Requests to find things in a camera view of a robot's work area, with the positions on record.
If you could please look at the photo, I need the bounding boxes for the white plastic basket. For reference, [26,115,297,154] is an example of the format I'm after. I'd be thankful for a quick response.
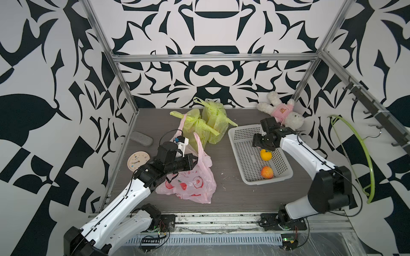
[228,124,293,186]

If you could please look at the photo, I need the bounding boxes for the yellow orange fruit with leaf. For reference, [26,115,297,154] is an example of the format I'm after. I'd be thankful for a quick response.
[260,149,273,161]

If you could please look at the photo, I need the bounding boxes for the green plastic bag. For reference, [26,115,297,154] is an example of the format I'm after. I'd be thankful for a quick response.
[193,97,238,145]
[170,108,220,152]

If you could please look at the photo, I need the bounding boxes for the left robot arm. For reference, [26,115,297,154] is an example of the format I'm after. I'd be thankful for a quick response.
[63,141,199,256]

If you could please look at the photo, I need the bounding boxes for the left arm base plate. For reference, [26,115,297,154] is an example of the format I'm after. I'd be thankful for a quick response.
[159,214,176,233]

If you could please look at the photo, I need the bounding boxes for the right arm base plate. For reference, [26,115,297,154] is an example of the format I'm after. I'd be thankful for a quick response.
[258,210,308,231]

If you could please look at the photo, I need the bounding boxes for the small round clock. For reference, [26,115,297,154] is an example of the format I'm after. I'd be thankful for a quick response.
[127,151,150,172]

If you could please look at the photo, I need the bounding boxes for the grey oval stone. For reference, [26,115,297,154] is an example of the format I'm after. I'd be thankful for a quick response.
[130,131,153,147]

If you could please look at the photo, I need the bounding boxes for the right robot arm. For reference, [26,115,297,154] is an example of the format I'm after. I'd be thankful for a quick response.
[252,117,354,223]

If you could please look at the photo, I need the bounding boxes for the pink plastic bag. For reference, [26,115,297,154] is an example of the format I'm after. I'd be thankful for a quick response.
[155,132,217,204]

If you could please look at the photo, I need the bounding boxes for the white plush bunny pink shirt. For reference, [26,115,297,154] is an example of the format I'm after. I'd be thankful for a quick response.
[257,91,304,130]

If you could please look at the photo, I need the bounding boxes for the orange peach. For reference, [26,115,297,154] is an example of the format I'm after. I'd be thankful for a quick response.
[261,166,275,179]

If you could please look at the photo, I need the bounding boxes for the green hoop hanger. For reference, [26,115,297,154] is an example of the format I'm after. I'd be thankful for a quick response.
[328,115,376,204]

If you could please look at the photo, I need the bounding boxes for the black wall hook rack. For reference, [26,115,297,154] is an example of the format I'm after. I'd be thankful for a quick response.
[344,76,410,154]

